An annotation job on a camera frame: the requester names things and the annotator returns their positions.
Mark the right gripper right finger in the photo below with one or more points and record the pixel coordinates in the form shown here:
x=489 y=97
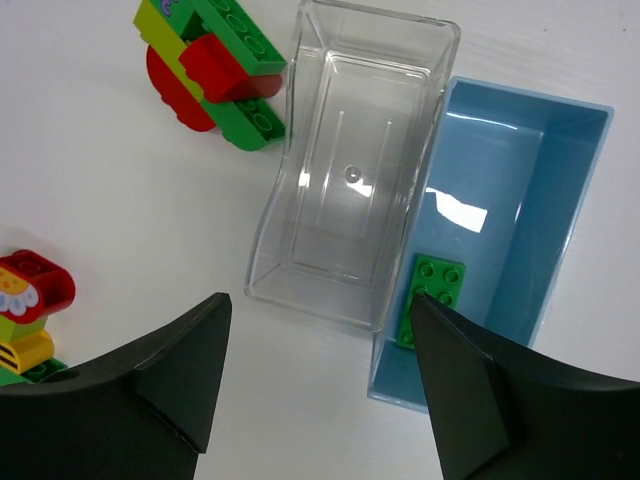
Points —
x=500 y=410

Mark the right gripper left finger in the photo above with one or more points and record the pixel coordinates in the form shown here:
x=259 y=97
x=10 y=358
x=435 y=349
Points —
x=142 y=411

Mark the green lego plate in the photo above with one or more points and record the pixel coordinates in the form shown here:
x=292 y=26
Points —
x=430 y=295

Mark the lego cluster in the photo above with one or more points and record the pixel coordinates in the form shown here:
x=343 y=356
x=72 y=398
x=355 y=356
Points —
x=214 y=67

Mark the green lego brick bottom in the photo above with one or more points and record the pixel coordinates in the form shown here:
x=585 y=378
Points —
x=33 y=376

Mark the yellow striped lego brick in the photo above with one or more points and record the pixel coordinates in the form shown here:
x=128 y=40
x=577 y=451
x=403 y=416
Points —
x=24 y=346

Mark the red flower lego brick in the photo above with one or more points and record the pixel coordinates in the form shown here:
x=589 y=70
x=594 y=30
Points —
x=33 y=286

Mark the blue plastic container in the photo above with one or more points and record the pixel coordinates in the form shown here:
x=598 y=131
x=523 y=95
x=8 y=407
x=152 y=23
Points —
x=492 y=218

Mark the clear plastic container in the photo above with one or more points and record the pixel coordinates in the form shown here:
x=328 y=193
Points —
x=364 y=89

